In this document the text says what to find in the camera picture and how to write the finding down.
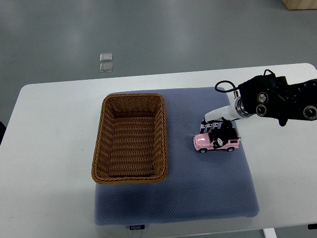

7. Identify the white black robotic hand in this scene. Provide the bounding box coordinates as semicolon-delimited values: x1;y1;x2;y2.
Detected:
200;97;248;149

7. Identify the pink toy car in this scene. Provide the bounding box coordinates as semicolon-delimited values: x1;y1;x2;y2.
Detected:
193;128;241;153

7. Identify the brown wicker basket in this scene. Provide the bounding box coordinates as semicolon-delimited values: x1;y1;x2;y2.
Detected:
91;93;168;184

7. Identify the blue grey cushion mat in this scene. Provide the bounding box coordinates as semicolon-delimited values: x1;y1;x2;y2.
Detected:
95;87;259;226

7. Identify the white table leg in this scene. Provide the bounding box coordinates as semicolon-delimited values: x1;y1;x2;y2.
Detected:
263;228;277;238

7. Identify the upper metal floor plate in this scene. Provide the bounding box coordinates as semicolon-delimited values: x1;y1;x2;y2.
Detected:
100;53;113;62

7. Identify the black label tag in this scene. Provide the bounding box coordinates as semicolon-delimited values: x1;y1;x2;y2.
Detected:
129;225;145;230

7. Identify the wooden box corner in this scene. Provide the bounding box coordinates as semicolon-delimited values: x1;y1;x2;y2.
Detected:
282;0;317;10

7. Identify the black object at left edge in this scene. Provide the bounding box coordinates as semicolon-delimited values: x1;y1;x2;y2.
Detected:
0;121;6;144

